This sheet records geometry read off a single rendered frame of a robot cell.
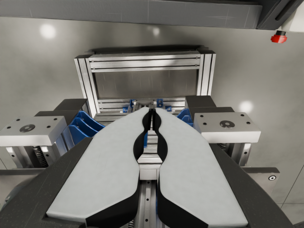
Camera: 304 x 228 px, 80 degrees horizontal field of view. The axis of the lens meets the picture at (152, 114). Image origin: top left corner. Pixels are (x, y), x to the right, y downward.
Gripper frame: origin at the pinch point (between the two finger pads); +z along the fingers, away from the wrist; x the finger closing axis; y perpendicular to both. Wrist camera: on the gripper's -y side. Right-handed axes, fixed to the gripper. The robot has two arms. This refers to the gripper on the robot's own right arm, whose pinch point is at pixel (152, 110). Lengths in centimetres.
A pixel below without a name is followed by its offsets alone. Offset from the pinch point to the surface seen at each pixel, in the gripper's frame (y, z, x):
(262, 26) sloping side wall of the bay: -3.7, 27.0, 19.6
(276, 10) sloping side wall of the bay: -6.3, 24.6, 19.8
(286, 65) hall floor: 27, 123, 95
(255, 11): -6.1, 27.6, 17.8
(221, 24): -3.7, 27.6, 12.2
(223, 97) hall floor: 54, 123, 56
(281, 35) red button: -1, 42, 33
